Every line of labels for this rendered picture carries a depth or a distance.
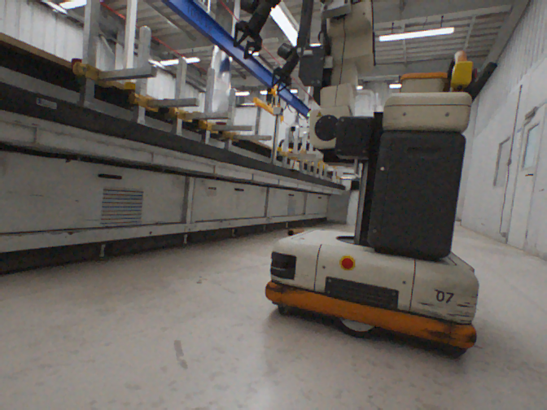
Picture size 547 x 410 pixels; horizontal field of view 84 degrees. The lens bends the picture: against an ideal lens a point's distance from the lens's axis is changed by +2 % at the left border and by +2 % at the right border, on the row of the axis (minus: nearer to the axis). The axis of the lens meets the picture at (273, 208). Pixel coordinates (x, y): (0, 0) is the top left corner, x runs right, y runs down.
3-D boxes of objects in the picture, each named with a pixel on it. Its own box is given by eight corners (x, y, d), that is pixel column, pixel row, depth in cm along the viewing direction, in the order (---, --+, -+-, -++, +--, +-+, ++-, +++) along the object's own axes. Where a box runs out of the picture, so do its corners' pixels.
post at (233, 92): (229, 159, 213) (237, 89, 210) (227, 158, 210) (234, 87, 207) (225, 158, 214) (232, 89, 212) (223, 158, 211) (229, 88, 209)
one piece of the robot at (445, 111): (427, 267, 144) (452, 89, 139) (449, 302, 93) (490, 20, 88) (355, 255, 155) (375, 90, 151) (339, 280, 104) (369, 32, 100)
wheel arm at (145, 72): (157, 80, 113) (158, 67, 112) (150, 76, 110) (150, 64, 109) (82, 85, 131) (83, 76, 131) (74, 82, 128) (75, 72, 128)
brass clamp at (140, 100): (159, 111, 150) (159, 102, 150) (136, 103, 138) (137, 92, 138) (150, 112, 153) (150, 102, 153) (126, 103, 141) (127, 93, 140)
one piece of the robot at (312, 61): (341, 106, 144) (346, 59, 143) (330, 85, 118) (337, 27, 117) (308, 106, 149) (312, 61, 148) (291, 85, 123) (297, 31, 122)
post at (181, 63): (179, 147, 168) (187, 58, 165) (175, 146, 165) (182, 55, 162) (174, 146, 169) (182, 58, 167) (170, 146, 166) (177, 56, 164)
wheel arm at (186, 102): (199, 108, 136) (200, 98, 135) (194, 106, 132) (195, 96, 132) (131, 110, 154) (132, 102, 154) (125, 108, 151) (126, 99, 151)
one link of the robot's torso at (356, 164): (370, 177, 134) (378, 121, 133) (366, 171, 107) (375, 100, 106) (312, 173, 143) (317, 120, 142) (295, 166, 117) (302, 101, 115)
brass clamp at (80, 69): (113, 87, 128) (114, 75, 127) (81, 74, 115) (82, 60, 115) (103, 88, 130) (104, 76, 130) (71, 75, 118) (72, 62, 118)
